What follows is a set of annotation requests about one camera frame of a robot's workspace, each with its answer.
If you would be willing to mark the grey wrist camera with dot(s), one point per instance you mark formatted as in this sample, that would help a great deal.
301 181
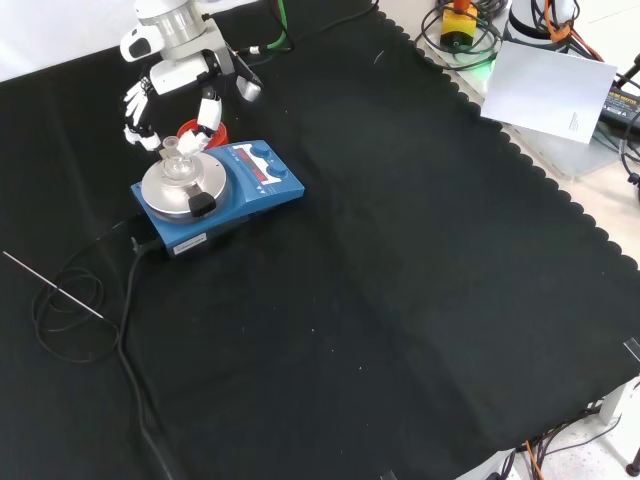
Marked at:
248 89

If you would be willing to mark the heater with blue base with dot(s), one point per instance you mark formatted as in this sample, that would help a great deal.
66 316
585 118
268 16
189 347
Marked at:
250 200

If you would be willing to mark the pale board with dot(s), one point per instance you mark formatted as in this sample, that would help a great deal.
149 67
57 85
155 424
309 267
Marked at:
565 157

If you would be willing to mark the grey tape piece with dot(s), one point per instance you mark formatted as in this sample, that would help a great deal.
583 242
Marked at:
633 349

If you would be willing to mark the clear round-bottom flask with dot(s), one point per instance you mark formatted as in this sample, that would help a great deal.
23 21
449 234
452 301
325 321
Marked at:
175 167

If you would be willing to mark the white bench leg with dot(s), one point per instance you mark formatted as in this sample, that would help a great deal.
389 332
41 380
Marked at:
617 402

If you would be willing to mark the yellow stop button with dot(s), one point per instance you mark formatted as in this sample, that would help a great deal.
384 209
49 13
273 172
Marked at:
457 25

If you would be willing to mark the thin metal probe rod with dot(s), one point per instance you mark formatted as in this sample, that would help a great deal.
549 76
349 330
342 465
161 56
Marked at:
50 284

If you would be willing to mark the white paper sheet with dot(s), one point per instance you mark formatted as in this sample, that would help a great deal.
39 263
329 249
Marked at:
545 92

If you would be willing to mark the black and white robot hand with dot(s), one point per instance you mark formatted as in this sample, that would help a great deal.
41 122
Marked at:
180 75

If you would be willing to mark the black power adapter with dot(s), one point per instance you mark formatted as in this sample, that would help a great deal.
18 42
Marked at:
620 107

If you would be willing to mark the black bench cloth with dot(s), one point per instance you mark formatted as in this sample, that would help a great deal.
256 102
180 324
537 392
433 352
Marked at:
350 300

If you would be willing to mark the black tripod leg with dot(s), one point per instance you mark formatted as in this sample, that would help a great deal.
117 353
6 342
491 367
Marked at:
629 72

